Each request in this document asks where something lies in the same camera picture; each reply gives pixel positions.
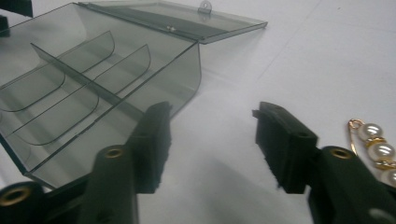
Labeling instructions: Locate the clear grey compartment box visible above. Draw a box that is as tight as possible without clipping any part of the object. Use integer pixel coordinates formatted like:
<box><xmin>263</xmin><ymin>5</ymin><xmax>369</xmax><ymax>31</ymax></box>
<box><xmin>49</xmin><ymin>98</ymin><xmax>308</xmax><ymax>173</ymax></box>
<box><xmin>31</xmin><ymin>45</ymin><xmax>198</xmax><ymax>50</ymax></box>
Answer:
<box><xmin>0</xmin><ymin>0</ymin><xmax>269</xmax><ymax>189</ymax></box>

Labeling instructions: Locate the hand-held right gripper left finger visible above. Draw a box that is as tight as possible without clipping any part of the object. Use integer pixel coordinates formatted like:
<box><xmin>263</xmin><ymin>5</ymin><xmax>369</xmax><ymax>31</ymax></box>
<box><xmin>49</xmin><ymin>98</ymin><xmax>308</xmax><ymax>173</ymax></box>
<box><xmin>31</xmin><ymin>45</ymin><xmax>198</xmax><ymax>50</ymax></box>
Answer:
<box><xmin>125</xmin><ymin>101</ymin><xmax>173</xmax><ymax>195</ymax></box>

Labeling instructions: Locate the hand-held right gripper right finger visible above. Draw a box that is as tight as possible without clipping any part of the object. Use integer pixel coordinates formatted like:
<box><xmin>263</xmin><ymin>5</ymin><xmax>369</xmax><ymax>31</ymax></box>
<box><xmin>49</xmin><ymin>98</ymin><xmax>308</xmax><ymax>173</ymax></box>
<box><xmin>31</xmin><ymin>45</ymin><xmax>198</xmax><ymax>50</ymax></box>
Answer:
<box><xmin>251</xmin><ymin>101</ymin><xmax>319</xmax><ymax>195</ymax></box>

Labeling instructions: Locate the gold pearl brooch pin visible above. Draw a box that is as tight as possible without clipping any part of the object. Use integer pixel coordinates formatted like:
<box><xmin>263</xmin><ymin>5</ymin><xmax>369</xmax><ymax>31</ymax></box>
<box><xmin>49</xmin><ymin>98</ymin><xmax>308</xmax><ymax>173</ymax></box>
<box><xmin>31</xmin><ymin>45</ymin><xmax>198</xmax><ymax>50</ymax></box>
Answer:
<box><xmin>347</xmin><ymin>118</ymin><xmax>396</xmax><ymax>189</ymax></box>

